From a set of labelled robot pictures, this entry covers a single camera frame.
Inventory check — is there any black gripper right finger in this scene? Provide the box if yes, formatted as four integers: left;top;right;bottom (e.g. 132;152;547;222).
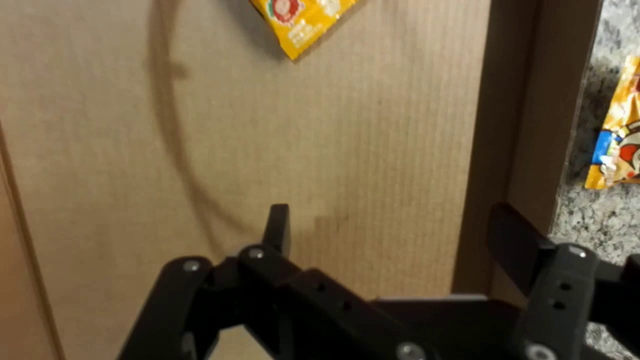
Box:
488;199;640;360

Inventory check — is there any shallow brown cardboard box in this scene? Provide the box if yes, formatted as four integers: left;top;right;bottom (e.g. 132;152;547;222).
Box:
0;0;607;360

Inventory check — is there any orange cartoon candy sachet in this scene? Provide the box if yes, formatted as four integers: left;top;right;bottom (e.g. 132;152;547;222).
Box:
585;54;640;192
248;0;367;63

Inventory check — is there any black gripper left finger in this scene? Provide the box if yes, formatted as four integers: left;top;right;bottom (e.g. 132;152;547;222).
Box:
118;201;443;360

